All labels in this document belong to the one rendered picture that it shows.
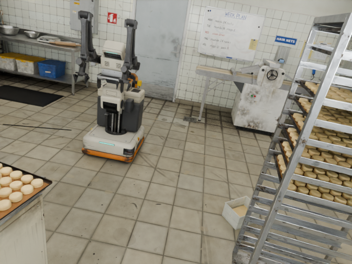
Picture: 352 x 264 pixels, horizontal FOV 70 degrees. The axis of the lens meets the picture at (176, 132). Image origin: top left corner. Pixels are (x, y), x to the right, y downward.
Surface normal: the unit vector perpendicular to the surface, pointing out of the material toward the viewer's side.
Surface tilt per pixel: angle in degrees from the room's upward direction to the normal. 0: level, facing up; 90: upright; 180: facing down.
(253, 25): 90
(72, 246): 0
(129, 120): 90
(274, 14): 90
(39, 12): 90
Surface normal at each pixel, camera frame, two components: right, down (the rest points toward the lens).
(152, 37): -0.12, 0.40
